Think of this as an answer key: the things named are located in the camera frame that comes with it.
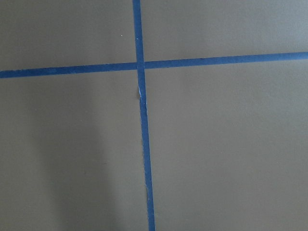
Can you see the brown paper table cover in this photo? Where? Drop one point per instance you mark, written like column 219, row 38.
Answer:
column 153, row 115

